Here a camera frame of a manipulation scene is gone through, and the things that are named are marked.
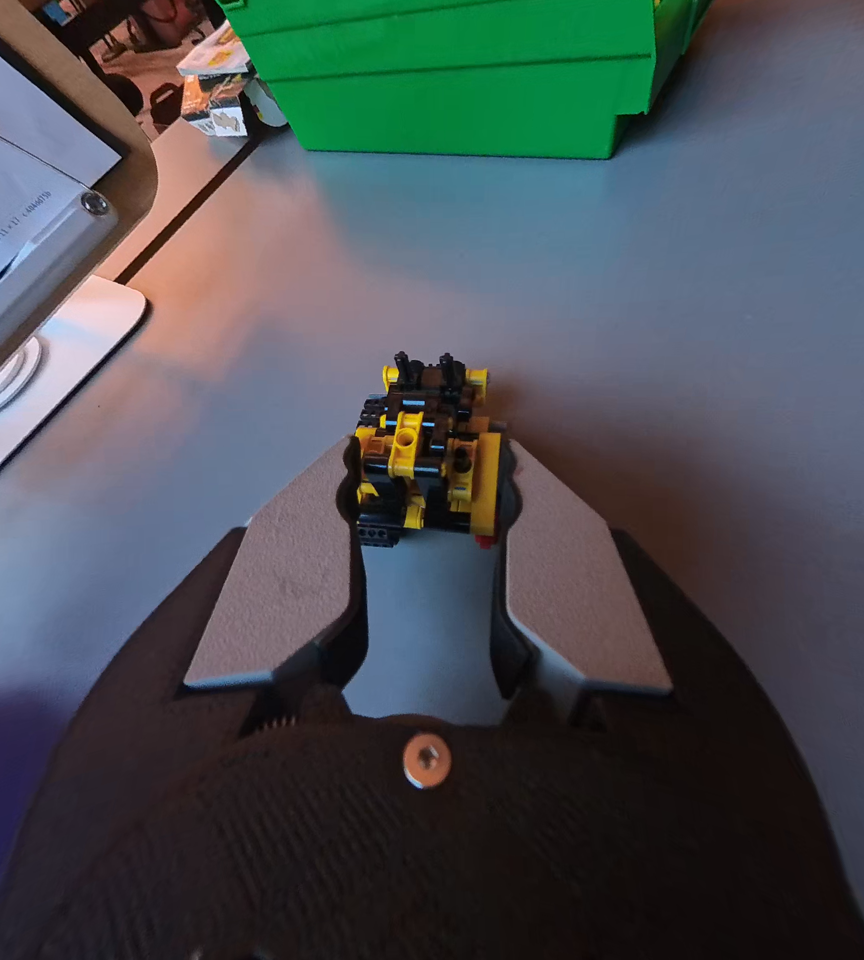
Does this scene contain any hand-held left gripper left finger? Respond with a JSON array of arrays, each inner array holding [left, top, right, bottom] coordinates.
[[183, 435, 370, 706]]

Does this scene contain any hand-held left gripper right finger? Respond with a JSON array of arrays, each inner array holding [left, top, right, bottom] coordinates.
[[492, 437, 674, 700]]

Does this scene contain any yellow black lego vehicle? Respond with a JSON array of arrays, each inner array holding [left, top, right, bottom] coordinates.
[[342, 350, 511, 552]]

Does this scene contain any small printed cardboard box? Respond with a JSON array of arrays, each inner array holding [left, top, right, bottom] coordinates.
[[180, 75, 249, 138]]

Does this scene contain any white round object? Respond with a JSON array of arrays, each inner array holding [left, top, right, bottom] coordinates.
[[243, 75, 290, 129]]

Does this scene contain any green plastic bin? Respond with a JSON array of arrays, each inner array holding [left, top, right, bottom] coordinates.
[[240, 7, 703, 84], [267, 52, 691, 160], [218, 0, 710, 39]]

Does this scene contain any printed instruction sheet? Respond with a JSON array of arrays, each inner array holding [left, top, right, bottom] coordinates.
[[0, 18, 124, 324]]

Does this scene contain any printed booklet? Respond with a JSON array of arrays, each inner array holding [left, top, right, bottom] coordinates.
[[177, 21, 256, 78]]

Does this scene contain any instruction sheet on wooden stand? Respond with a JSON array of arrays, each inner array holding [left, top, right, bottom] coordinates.
[[0, 0, 160, 301]]

